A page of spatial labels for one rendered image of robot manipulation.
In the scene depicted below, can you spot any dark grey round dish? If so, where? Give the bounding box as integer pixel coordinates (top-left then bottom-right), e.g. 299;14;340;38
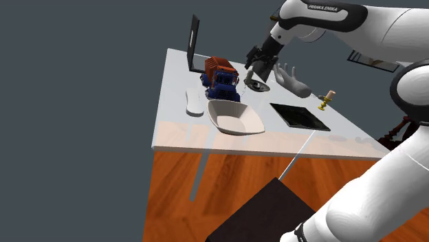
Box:
243;69;272;94

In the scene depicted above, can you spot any grey hand figure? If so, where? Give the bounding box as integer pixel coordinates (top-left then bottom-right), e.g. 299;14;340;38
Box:
272;63;314;100

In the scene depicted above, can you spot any blue and orange toy truck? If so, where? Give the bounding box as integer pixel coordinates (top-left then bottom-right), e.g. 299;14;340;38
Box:
199;56;242;102

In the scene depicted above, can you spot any black tablet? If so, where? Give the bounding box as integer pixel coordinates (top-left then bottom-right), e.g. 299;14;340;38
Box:
269;102;332;132

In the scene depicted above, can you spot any black laptop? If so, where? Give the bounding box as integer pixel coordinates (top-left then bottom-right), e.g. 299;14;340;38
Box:
186;14;216;74

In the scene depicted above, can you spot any white bowl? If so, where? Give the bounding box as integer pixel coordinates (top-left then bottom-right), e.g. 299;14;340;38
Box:
206;98;266;137

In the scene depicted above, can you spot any yellow candlestick with candle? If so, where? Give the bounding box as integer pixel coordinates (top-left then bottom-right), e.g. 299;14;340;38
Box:
317;89;337;112

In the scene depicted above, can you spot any white remote control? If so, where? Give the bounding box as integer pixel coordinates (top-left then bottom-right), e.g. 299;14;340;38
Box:
185;87;206;118

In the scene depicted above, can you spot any white table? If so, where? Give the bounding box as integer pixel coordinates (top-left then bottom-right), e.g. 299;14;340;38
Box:
151;47;392;204

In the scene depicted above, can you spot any dark red wooden chair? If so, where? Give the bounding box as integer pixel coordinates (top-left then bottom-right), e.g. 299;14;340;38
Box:
377;115;421;151

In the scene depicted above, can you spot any dark robot stand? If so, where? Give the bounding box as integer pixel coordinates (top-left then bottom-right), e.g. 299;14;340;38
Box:
205;177;316;242

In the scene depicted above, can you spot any dark framed wall picture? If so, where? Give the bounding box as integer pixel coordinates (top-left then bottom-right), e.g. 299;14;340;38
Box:
346;49;402;74

